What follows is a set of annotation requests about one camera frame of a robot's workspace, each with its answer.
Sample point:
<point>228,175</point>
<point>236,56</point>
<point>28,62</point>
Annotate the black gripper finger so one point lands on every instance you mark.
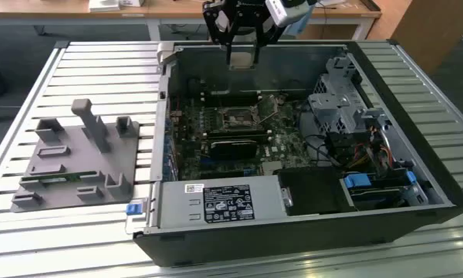
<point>268,29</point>
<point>215,26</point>

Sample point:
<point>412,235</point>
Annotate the silver square CPU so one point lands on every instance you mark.
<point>242,60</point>

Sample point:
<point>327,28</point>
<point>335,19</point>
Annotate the black RAM slot bank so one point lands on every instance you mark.
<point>236,135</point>
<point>232,100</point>

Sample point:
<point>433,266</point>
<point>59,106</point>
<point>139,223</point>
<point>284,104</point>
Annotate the CPU socket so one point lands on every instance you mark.
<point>238,117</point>

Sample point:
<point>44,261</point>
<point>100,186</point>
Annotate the black drive bay cover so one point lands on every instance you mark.
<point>313,191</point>

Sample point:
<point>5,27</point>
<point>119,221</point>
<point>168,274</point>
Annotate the white paper sheets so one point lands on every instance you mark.
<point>344,4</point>

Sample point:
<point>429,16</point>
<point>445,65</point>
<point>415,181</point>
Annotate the white box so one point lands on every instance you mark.
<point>134,3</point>
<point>104,7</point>

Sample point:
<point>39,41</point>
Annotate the silver metal drive cage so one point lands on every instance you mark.
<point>328,104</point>

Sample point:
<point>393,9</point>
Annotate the green motherboard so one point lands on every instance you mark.
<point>289,144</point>

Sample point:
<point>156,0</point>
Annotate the black graphics card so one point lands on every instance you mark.
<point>232,150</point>

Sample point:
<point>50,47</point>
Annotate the brown wooden cabinet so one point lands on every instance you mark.
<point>436,29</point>

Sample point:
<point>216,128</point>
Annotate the silver chipset heatsink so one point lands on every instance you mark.
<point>272,168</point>

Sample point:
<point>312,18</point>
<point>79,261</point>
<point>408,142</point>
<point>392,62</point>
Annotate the blue disk carrier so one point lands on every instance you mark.
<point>357,181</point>

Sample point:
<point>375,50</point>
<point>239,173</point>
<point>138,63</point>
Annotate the grey plastic parts rack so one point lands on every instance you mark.
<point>82,162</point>

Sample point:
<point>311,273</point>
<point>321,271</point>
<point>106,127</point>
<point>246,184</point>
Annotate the silver power supply unit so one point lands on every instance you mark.
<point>178,202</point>

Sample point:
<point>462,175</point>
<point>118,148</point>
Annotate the green RAM stick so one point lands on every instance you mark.
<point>75,175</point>

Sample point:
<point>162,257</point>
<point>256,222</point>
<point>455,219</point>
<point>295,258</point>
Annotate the blue plastic clip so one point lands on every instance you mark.
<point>411,178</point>

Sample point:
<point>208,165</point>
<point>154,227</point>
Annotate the blue case latch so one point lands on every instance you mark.
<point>135,210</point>

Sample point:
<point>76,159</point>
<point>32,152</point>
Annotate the black open PC case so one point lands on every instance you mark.
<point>255,249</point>

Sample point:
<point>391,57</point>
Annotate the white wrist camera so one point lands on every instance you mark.
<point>277,13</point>

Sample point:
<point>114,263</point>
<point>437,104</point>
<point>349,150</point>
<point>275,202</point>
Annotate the wooden desk white frame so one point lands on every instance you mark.
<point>43,14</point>
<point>170,13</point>

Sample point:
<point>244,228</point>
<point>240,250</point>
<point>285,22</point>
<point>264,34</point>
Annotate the grey plastic bracket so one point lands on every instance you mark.
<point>375,116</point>

